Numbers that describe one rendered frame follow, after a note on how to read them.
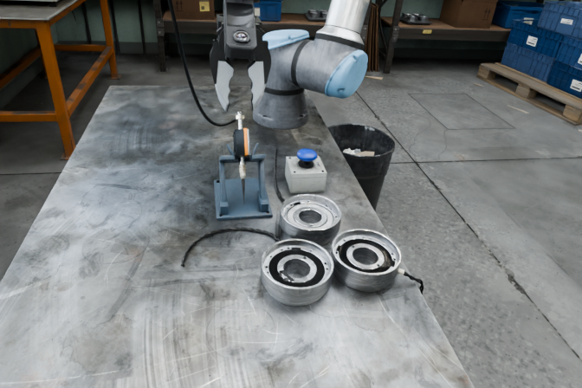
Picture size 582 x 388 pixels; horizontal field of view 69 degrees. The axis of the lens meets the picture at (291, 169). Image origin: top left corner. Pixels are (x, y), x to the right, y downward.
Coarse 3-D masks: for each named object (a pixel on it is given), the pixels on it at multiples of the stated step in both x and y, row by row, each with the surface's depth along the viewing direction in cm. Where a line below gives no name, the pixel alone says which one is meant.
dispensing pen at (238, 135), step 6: (240, 114) 78; (240, 120) 78; (240, 126) 77; (234, 132) 76; (240, 132) 76; (234, 138) 76; (240, 138) 76; (234, 144) 78; (240, 144) 76; (234, 150) 78; (240, 150) 75; (240, 156) 77; (240, 162) 77; (240, 168) 77; (240, 174) 77
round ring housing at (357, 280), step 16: (336, 240) 67; (384, 240) 68; (336, 256) 63; (352, 256) 67; (368, 256) 68; (400, 256) 64; (336, 272) 64; (352, 272) 61; (384, 272) 61; (368, 288) 63
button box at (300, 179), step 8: (288, 160) 86; (296, 160) 87; (320, 160) 87; (288, 168) 85; (296, 168) 84; (304, 168) 84; (312, 168) 84; (320, 168) 85; (288, 176) 85; (296, 176) 82; (304, 176) 83; (312, 176) 83; (320, 176) 83; (288, 184) 86; (296, 184) 83; (304, 184) 84; (312, 184) 84; (320, 184) 84; (296, 192) 84; (304, 192) 85
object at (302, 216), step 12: (288, 204) 76; (324, 204) 76; (336, 204) 75; (300, 216) 75; (312, 216) 76; (324, 216) 74; (336, 216) 74; (288, 228) 70; (300, 228) 68; (324, 228) 69; (336, 228) 71; (312, 240) 69; (324, 240) 70
